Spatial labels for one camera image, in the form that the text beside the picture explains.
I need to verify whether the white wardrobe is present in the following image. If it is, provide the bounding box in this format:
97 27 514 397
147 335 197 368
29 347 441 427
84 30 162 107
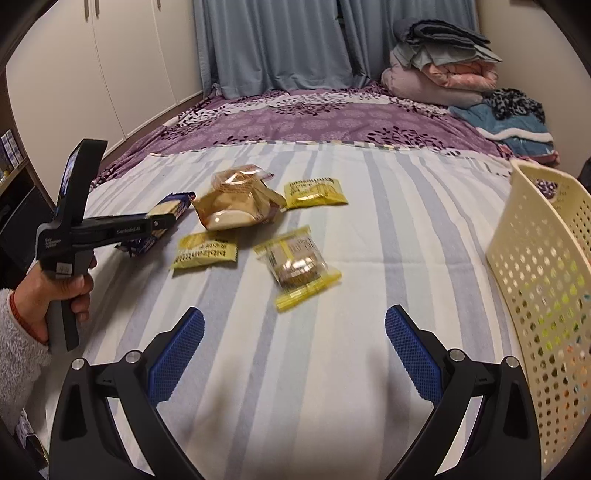
4 0 206 195

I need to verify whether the person's left hand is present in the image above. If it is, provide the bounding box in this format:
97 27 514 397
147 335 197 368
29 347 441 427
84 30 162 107
11 253 99 344

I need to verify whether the blue-grey curtain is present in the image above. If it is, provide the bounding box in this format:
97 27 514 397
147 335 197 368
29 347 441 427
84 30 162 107
191 0 481 100

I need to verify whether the purple floral bedsheet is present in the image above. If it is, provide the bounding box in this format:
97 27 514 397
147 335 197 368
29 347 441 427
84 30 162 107
90 80 561 190

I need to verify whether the pink folded quilt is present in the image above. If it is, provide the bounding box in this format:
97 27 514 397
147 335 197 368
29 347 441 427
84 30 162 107
425 60 499 93

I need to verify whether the person's left forearm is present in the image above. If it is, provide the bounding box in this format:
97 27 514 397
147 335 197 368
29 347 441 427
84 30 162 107
0 288 51 418

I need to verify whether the grey folded blanket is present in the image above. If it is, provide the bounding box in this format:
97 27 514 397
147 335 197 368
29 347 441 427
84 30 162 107
390 18 503 70

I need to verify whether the dark wooden shelf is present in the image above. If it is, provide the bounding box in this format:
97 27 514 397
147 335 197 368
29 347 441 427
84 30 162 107
0 129 61 278

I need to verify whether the yellow snack packet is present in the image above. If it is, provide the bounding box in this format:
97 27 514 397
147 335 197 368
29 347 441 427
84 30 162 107
171 230 239 273
283 176 348 210

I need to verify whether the blue white striped blanket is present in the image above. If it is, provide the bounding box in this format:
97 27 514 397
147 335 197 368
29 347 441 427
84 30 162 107
28 138 546 480

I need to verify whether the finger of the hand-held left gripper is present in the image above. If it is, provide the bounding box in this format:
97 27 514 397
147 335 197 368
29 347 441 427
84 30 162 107
143 213 180 241

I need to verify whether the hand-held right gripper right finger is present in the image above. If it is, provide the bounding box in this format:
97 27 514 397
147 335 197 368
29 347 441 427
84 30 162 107
385 305 542 480

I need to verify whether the gold bread packet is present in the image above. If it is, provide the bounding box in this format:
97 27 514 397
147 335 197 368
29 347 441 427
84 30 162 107
191 178 288 232

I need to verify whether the cream perforated plastic basket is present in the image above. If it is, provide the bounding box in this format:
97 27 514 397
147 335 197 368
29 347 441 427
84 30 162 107
486 159 591 480

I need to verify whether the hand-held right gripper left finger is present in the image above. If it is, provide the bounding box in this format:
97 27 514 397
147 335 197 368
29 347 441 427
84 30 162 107
48 306 206 480

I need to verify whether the dark blue cracker packet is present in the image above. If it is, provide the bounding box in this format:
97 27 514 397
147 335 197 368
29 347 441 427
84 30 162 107
115 191 192 258

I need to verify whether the clear yellow-edged snack packet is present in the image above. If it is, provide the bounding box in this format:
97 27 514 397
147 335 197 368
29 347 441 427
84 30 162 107
253 225 343 313

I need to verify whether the black grey spotted cloth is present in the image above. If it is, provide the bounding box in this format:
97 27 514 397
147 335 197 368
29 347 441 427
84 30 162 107
482 88 546 125

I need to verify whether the red string bracelet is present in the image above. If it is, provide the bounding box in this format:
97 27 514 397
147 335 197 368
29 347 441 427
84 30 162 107
9 291 49 344

